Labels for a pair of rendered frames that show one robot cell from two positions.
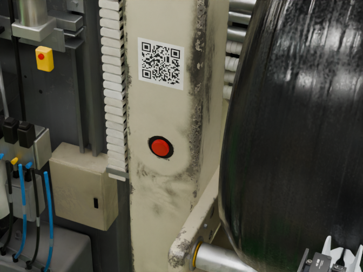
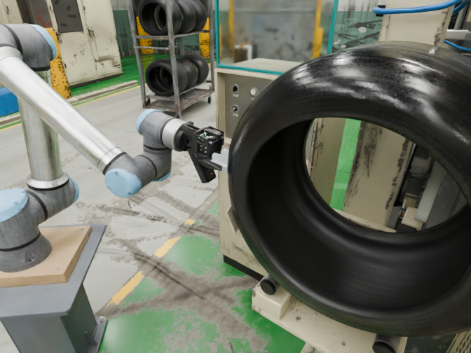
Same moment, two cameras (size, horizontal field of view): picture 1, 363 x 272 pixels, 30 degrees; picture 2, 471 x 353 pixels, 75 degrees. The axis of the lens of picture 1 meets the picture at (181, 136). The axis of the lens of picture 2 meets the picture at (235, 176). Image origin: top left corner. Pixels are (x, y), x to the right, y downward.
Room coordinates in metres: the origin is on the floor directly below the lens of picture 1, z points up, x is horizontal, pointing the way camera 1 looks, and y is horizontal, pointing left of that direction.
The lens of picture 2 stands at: (0.73, -0.89, 1.53)
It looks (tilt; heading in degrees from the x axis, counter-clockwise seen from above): 29 degrees down; 105
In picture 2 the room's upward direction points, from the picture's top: straight up
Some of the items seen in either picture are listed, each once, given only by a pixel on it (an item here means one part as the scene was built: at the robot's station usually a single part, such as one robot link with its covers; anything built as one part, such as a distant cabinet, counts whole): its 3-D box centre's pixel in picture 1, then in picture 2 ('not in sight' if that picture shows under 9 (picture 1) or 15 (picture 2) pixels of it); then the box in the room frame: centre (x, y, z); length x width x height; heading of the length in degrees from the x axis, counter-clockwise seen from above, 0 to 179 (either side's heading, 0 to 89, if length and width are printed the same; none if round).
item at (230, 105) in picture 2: not in sight; (275, 181); (0.57, 0.64, 0.63); 0.56 x 0.41 x 1.27; 159
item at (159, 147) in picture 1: (161, 145); not in sight; (0.89, 0.03, 1.06); 0.03 x 0.02 x 0.03; 69
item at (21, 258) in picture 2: not in sight; (21, 246); (-0.33, -0.21, 0.69); 0.19 x 0.19 x 0.10
